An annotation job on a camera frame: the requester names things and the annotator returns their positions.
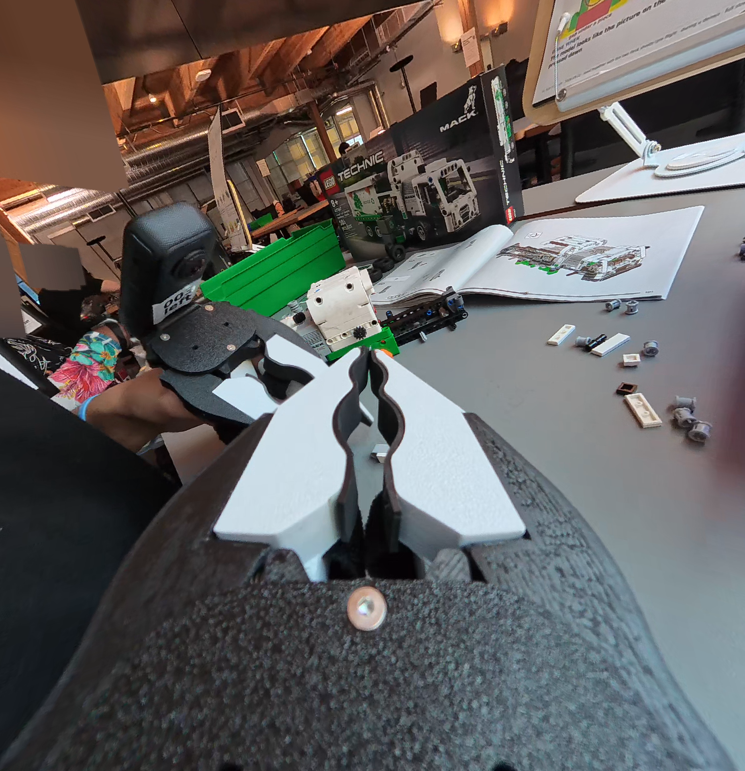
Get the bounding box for white lego truck model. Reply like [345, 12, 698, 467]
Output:
[285, 265, 401, 363]

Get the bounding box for scattered small lego pieces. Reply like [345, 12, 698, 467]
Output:
[546, 235, 745, 445]

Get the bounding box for wooden document stand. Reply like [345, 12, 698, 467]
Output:
[206, 107, 254, 253]
[522, 0, 745, 206]

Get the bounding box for open instruction booklet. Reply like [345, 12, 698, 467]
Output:
[368, 205, 706, 308]

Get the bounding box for pile of black tyres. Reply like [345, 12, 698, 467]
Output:
[365, 241, 410, 283]

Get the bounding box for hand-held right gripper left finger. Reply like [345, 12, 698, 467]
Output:
[212, 346, 372, 582]

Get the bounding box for printed instruction sheet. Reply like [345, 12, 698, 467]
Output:
[547, 0, 745, 92]

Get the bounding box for green plastic bin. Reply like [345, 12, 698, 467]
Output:
[200, 218, 347, 318]

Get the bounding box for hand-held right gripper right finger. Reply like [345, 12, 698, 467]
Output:
[374, 351, 528, 566]

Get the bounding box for dark lego set box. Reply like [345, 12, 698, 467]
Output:
[316, 64, 525, 263]

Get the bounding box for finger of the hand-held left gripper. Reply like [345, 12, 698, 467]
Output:
[211, 373, 278, 426]
[261, 333, 329, 386]

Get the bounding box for person's left hand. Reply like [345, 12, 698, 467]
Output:
[97, 369, 216, 454]

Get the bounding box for black lego chassis frame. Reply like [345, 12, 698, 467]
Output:
[381, 287, 470, 344]

